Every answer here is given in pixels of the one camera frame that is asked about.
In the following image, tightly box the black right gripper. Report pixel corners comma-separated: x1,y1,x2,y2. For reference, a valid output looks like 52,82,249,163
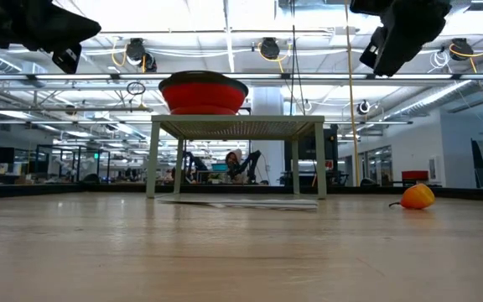
349,0,453,78

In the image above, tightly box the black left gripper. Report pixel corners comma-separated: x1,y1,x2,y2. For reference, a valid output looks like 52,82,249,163
0,0,102,75

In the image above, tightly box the red collapsible bowl grey rim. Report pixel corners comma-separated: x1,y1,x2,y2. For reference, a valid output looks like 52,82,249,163
158,70,250,116

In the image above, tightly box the red box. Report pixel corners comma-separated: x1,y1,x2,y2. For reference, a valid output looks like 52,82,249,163
401,169,429,182

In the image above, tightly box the green perforated metal shelf riser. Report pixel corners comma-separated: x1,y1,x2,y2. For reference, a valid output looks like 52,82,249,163
145,114,328,200

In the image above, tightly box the person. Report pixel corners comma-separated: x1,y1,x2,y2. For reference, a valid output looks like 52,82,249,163
224,148,245,184

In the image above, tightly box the yellow hanging cord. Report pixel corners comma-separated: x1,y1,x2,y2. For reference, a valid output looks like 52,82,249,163
343,0,361,185

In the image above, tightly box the black background rig frame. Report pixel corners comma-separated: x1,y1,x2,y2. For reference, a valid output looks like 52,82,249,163
34,144,112,184

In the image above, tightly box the black aluminium rig frame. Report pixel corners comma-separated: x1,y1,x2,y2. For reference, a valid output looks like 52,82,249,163
0,183,483,202

